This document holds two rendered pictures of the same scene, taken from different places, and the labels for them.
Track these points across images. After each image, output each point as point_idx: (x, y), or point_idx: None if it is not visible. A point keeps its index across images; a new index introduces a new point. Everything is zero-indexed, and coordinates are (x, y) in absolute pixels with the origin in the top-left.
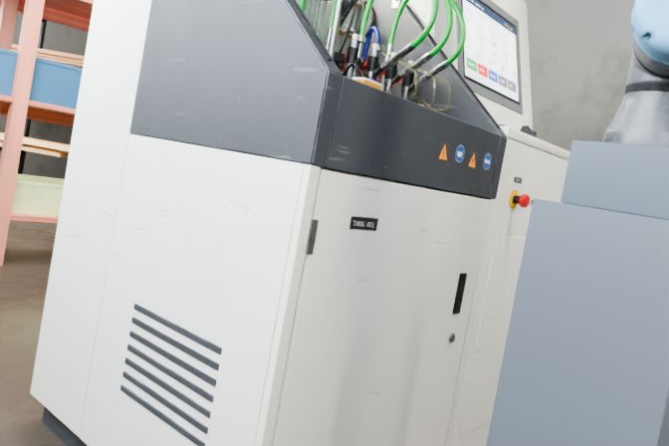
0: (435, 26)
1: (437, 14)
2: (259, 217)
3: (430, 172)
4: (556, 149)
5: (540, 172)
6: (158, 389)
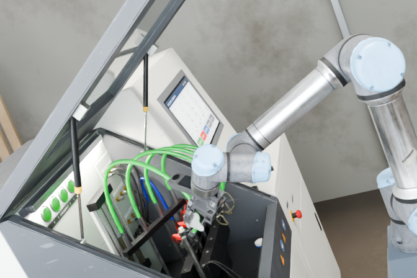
0: (180, 151)
1: (175, 142)
2: None
3: (286, 277)
4: (279, 157)
5: (285, 182)
6: None
